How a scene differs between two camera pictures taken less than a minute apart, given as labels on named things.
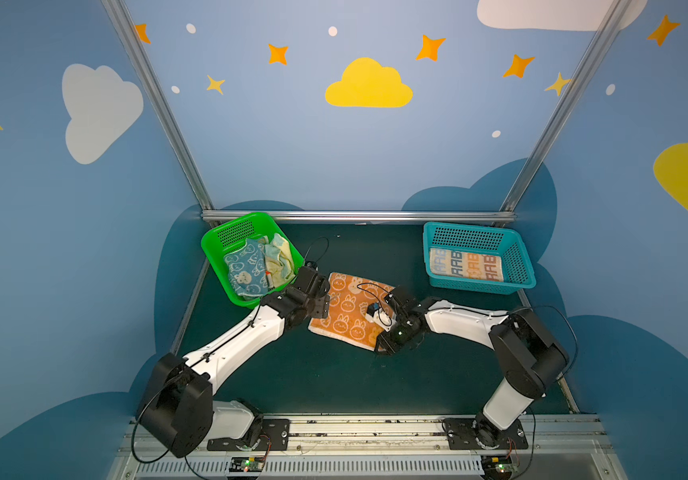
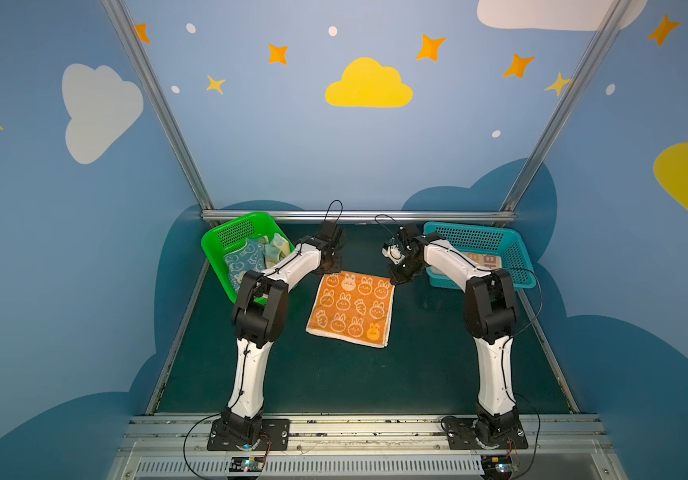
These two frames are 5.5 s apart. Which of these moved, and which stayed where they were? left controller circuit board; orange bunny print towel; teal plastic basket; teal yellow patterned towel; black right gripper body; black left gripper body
Moved: black right gripper body; black left gripper body
Stayed: teal plastic basket; left controller circuit board; orange bunny print towel; teal yellow patterned towel
